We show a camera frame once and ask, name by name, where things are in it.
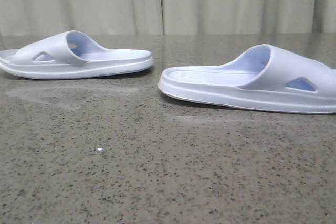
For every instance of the light blue slipper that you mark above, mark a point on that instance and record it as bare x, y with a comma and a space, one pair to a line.
72, 55
264, 77

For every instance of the beige background curtain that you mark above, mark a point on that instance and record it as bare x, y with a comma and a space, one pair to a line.
170, 17

